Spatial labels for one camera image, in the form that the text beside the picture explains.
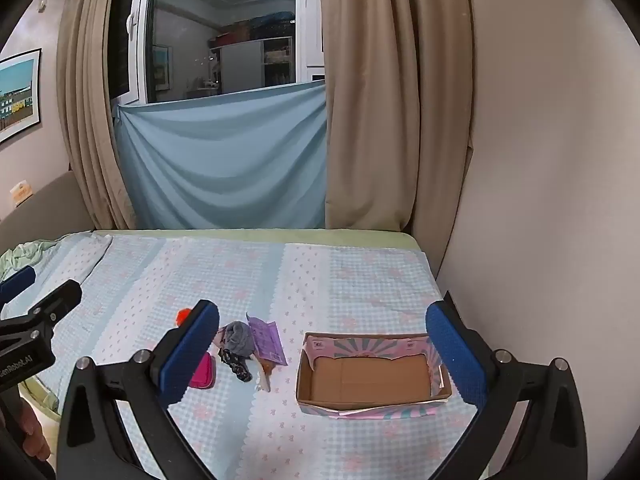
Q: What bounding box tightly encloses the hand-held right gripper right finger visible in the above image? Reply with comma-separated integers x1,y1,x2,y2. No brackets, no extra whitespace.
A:
426,300,588,480

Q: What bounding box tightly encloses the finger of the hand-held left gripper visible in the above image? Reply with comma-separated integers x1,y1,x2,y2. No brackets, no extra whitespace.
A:
0,265,37,306
29,279,83,335

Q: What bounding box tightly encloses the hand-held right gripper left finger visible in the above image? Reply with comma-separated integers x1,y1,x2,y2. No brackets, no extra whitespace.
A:
57,299,221,480

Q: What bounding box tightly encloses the magenta pouch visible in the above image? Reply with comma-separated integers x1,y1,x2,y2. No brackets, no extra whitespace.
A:
188,351,216,390

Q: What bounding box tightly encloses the grey cloth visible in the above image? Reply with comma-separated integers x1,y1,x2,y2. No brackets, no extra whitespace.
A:
222,322,257,357

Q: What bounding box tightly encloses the purple printed packet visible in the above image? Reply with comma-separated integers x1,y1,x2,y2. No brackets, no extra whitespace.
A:
246,312,289,367

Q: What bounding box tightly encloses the printed cardboard box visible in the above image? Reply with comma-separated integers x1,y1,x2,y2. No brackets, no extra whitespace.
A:
295,331,454,419

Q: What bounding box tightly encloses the person's left hand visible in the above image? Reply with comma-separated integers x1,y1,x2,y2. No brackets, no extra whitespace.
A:
21,399,52,462

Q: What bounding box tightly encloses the beige upholstered headboard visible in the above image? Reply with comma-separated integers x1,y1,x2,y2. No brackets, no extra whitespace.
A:
0,170,97,257

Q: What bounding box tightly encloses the checked pastel bed blanket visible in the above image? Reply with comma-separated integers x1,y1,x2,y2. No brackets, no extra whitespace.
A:
0,232,501,480

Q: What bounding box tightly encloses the beige curtain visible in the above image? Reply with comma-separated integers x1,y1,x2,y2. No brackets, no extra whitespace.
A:
317,0,476,237
56,0,151,232

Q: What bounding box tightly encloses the light blue hanging cloth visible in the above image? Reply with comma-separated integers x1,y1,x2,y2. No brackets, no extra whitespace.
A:
112,80,329,231

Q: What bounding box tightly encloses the white framed window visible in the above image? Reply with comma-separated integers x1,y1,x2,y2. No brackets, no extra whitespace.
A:
107,0,327,107

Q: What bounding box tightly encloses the small wall plate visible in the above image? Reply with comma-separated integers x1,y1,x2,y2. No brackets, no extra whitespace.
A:
10,181,34,207

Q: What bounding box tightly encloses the framed wall picture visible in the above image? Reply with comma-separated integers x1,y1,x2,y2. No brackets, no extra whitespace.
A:
0,48,44,144

